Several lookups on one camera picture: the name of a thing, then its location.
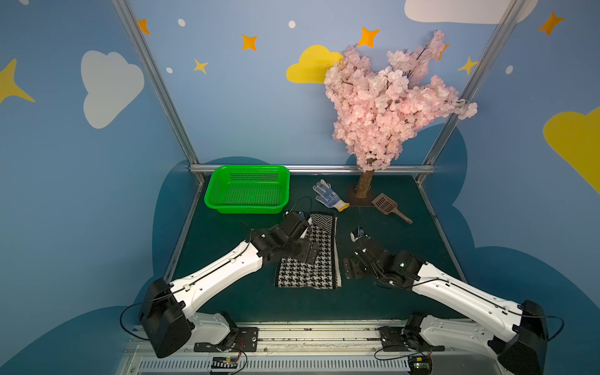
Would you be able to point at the white blue work glove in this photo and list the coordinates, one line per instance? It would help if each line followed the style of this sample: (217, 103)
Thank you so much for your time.
(328, 197)

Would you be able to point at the pink artificial blossom tree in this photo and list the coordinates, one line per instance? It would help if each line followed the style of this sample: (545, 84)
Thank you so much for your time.
(377, 111)

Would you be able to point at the aluminium back frame bar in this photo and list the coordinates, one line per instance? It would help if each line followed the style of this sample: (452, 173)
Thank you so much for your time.
(329, 169)

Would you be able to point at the aluminium front rail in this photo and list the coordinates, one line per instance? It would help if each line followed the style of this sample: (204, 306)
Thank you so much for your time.
(322, 347)

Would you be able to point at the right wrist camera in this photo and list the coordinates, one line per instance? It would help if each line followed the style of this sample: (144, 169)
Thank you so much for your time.
(358, 234)

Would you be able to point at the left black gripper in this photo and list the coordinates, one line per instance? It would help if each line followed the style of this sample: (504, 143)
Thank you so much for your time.
(304, 248)

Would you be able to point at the black white patterned scarf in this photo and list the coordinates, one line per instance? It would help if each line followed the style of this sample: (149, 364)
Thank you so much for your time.
(324, 274)

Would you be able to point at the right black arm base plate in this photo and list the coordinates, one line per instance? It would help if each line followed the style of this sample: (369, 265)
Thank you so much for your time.
(402, 339)

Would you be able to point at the left aluminium frame post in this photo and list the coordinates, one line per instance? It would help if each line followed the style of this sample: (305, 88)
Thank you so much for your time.
(127, 17)

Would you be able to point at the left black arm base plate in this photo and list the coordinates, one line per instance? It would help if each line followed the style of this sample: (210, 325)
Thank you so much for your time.
(243, 339)

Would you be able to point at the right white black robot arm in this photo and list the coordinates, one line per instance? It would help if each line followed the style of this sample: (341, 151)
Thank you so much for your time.
(514, 334)

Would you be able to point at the aluminium frame post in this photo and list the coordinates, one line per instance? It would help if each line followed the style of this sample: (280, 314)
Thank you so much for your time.
(495, 45)
(127, 17)

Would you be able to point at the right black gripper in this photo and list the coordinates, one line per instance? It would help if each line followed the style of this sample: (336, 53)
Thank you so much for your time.
(355, 260)

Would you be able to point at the green plastic basket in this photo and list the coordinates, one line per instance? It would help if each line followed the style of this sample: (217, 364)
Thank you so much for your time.
(248, 189)

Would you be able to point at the right aluminium frame post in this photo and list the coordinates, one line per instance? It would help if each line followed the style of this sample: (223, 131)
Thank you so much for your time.
(495, 45)

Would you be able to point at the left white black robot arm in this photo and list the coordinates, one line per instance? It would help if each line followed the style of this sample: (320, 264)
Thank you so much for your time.
(168, 312)

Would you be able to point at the brown plastic slotted scoop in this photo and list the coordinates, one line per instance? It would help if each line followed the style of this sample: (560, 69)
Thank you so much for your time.
(386, 205)

